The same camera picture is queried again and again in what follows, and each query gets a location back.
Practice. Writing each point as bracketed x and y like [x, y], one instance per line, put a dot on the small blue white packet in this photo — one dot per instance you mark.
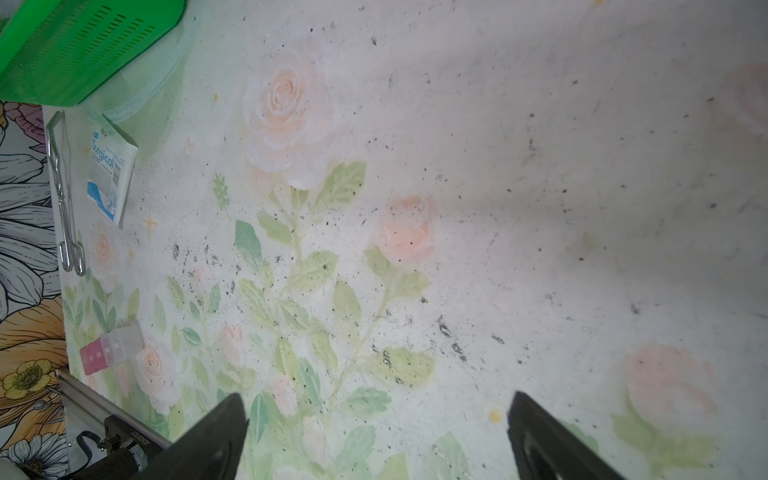
[113, 154]

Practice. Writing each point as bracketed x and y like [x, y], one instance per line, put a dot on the metal tongs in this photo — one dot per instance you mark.
[70, 251]

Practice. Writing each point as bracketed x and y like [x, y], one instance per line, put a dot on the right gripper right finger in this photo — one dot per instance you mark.
[544, 448]

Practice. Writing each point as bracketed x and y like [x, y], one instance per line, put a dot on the green plastic basket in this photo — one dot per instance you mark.
[57, 53]

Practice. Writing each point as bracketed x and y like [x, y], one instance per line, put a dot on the pink clear plastic strip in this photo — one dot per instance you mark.
[120, 345]

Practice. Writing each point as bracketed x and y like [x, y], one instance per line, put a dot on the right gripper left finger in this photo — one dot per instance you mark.
[211, 449]

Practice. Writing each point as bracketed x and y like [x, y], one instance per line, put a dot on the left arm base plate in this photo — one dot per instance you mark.
[125, 459]

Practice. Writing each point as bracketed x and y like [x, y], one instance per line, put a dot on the aluminium front rail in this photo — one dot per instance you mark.
[92, 407]

